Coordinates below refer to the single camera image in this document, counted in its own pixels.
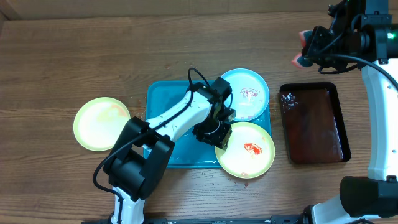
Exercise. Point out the yellow-green plate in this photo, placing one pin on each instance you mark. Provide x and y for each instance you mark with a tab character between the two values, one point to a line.
99	122
250	151

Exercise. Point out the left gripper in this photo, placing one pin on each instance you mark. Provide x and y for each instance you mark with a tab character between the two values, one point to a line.
220	137

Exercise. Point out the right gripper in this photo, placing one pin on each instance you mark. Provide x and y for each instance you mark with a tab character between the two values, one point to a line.
314	42

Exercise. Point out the orange sponge with green scourer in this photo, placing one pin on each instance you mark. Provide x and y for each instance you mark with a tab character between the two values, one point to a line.
299	60

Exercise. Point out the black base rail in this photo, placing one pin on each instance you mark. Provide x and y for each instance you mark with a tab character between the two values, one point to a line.
275	219

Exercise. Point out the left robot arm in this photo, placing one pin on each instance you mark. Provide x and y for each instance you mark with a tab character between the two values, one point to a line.
138	160

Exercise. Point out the teal plastic tray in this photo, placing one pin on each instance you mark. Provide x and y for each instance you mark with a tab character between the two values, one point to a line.
188	153

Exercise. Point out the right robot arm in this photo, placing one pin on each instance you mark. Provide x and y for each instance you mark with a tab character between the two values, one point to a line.
362	33

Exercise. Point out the light blue plate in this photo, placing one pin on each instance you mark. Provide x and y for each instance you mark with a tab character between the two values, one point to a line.
250	94

